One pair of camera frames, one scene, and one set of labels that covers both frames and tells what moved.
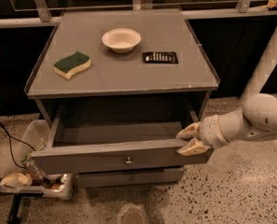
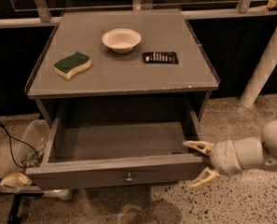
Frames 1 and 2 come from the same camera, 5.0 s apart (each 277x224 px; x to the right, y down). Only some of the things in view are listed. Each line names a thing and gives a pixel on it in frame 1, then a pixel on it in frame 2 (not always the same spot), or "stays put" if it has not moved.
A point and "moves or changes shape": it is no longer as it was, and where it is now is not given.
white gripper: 210,131 to 222,157
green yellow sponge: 67,66 stays put
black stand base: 13,214 stays put
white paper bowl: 121,40 stays put
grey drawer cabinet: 117,86 stays put
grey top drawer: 99,147 moves or changes shape
